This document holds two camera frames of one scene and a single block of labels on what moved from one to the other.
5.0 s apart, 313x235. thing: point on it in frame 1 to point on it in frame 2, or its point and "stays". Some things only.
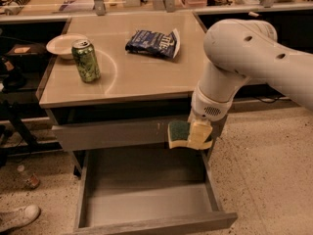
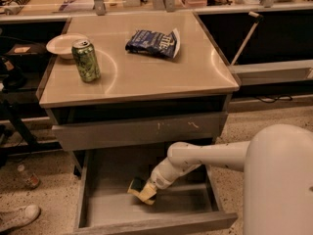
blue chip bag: x=150 y=42 stays
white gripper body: x=207 y=109 to x=158 y=177
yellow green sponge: x=178 y=134 to x=136 y=186
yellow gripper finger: x=198 y=134 to x=148 y=193
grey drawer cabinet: x=112 y=85 stays
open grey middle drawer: x=124 y=190 stays
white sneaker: x=16 y=218 stays
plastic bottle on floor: x=30 y=180 stays
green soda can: x=85 y=55 stays
